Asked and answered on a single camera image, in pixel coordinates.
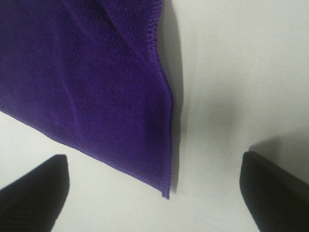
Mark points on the purple towel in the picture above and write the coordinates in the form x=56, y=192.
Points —
x=87, y=74

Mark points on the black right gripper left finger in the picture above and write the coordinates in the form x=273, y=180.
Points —
x=33, y=202

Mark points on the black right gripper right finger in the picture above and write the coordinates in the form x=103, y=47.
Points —
x=277, y=200

